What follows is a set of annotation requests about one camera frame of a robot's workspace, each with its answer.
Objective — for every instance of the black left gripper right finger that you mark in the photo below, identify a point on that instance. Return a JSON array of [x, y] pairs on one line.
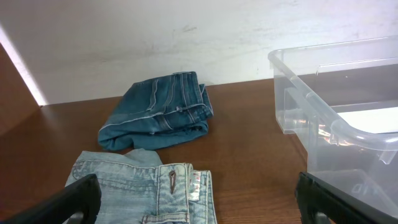
[[320, 202]]

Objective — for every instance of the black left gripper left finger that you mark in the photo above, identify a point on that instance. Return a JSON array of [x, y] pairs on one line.
[[78, 202]]

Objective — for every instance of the light blue folded jeans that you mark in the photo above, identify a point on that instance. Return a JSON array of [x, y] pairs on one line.
[[138, 188]]

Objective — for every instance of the clear plastic storage container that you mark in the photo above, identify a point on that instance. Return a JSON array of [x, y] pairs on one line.
[[312, 85]]

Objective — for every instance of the white label in container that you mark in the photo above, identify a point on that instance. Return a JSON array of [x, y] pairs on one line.
[[382, 120]]

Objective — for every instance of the dark blue folded jeans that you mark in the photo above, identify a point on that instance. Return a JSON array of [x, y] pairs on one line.
[[158, 113]]

